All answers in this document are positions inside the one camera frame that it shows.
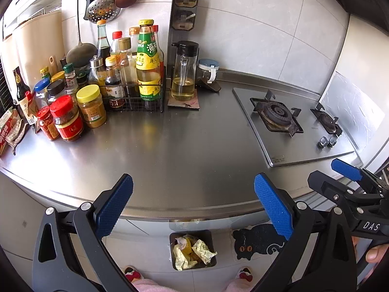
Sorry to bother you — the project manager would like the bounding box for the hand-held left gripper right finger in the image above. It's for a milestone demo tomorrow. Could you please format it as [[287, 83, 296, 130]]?
[[251, 173, 359, 292]]

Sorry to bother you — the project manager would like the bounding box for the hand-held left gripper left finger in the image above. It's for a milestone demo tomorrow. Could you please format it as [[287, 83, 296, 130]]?
[[32, 173, 134, 292]]

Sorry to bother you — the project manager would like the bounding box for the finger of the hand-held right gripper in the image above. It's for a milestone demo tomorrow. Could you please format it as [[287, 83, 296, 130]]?
[[308, 171, 382, 219], [331, 158, 380, 189]]

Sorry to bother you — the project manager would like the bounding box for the grey metal trash bin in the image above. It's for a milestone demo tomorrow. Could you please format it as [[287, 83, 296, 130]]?
[[168, 229, 218, 271]]

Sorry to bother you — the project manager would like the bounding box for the person's right hand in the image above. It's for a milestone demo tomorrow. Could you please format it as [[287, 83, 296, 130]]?
[[365, 243, 389, 264]]

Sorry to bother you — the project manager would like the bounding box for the large black cat rug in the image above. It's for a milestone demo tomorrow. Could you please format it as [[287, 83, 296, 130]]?
[[231, 223, 289, 261]]

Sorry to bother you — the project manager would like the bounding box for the grey kitchen cabinet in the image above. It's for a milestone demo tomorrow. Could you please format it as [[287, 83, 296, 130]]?
[[0, 170, 304, 292]]

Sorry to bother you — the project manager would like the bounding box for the small black burner grate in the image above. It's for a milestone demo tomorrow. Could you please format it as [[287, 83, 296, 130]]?
[[310, 103, 343, 136]]

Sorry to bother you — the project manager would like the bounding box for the silver foil splash guard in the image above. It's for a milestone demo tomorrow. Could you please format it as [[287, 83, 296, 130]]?
[[320, 71, 386, 154]]

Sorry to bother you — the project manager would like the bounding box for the steel gas stove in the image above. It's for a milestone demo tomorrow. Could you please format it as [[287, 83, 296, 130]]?
[[232, 87, 356, 168]]

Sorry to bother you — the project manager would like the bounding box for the person's left slipper with red bow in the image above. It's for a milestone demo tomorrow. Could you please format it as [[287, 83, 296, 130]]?
[[124, 266, 145, 282]]

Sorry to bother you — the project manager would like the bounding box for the person's slipper with red bow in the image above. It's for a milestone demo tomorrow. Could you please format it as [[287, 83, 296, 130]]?
[[236, 267, 254, 282], [124, 266, 145, 282]]

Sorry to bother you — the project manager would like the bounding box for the person's right slipper with red bow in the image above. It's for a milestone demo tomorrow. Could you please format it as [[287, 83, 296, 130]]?
[[236, 267, 254, 282]]

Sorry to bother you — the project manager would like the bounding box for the pale yellow crumpled paper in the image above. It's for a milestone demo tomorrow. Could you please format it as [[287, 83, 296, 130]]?
[[173, 245, 198, 271], [193, 239, 218, 265]]

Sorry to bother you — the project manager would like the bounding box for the crumpled yellow mesh wrapper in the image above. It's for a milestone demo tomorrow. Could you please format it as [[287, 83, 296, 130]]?
[[175, 234, 193, 254]]

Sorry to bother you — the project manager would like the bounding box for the large black burner grate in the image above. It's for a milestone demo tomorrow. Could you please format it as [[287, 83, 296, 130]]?
[[254, 90, 304, 137]]

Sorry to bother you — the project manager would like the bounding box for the person's right leg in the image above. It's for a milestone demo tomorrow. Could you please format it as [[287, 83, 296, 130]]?
[[223, 280, 253, 292]]

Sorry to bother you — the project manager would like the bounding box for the person's leg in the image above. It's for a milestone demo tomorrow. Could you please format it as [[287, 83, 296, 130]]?
[[223, 280, 253, 292], [131, 278, 165, 292]]

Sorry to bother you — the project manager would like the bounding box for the person's left leg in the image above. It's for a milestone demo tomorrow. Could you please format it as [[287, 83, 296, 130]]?
[[131, 278, 165, 292]]

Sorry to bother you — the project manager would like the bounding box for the large red lid jar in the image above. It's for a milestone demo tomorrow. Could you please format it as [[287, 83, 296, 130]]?
[[49, 95, 85, 142]]

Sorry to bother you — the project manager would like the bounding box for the small red chilli jar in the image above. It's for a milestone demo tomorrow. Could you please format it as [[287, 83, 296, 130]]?
[[36, 106, 61, 141]]

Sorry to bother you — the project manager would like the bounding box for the yellow cap soy sauce bottle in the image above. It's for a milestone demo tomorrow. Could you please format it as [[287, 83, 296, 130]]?
[[104, 55, 125, 109]]

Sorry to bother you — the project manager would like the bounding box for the printed coaster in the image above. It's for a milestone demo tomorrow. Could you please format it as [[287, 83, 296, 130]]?
[[168, 90, 201, 110]]

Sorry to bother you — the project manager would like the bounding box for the patterned cloth pouch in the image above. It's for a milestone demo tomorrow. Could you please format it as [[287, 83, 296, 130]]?
[[6, 119, 31, 155]]

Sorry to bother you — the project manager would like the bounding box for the black lid jar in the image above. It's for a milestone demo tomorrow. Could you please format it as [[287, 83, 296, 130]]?
[[46, 79, 67, 104]]

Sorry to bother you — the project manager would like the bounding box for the steel top glass cruet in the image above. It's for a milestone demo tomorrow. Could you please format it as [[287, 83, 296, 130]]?
[[89, 55, 107, 90]]

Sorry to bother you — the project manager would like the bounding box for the dark lid small jar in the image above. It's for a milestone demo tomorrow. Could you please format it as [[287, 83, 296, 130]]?
[[76, 72, 90, 89]]

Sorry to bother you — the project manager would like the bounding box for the green cap spice bottle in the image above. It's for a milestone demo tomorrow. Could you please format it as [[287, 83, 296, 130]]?
[[63, 63, 80, 96]]

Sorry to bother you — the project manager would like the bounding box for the glass oil dispenser black lid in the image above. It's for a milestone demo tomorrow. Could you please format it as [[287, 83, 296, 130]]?
[[171, 40, 199, 101]]

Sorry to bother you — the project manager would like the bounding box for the black plastic holder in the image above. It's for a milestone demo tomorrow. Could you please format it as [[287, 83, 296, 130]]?
[[196, 78, 222, 92]]

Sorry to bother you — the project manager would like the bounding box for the gold cap clear bottle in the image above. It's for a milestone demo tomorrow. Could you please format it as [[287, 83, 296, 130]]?
[[118, 37, 138, 96]]

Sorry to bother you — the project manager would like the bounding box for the blue lid plastic jar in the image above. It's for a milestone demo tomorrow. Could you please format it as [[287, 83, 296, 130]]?
[[33, 79, 52, 110]]

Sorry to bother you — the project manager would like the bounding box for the green label oil bottle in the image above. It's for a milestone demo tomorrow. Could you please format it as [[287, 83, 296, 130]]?
[[135, 19, 161, 101]]

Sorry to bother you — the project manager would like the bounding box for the tall dark sauce bottle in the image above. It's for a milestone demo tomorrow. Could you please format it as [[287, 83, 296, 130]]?
[[13, 66, 37, 125]]

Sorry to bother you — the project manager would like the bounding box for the glass jar with blue lid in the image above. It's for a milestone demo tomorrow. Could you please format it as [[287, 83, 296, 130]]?
[[196, 58, 220, 84]]

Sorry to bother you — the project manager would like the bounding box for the large black ladle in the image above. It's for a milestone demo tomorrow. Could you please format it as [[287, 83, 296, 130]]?
[[66, 0, 97, 67]]

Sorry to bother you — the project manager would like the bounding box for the dark bottle with gold cap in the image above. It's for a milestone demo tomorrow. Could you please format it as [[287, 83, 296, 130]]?
[[96, 20, 111, 64]]

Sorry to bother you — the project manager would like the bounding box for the red cap clear bottle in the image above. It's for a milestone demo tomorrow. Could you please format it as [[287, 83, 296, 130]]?
[[109, 31, 124, 58]]

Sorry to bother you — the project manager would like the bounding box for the orange cap bottle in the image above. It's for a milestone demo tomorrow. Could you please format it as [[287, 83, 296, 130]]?
[[129, 26, 141, 55]]

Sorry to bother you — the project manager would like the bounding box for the steel seasoning rack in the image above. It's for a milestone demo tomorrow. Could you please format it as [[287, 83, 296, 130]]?
[[168, 0, 183, 81]]

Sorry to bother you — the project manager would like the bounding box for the beige cutting board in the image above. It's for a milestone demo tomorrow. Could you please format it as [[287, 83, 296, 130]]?
[[12, 10, 66, 80]]

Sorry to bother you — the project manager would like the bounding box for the black wire rack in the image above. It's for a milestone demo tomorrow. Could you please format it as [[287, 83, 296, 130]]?
[[102, 65, 166, 113]]

